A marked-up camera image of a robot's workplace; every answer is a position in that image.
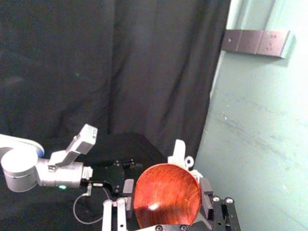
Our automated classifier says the dark metal wall bracket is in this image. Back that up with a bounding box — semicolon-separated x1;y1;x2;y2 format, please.
222;29;291;60

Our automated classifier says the white three-armed plastic piece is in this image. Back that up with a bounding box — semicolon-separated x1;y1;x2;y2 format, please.
167;139;202;180

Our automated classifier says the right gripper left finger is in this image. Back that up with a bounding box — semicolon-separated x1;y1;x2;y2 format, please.
102;179;135;231

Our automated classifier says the thin dark gripper cable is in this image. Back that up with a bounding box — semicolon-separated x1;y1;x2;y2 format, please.
73;182;114;225

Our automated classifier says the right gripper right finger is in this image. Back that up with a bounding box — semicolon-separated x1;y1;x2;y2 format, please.
200;177;242;231

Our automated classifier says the black cloth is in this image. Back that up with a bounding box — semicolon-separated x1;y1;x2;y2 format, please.
0;0;232;231

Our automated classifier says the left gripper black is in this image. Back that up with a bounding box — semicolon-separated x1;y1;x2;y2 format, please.
81;158;143;194

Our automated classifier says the red-brown wooden spoon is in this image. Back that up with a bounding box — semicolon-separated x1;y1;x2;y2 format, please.
132;163;202;229

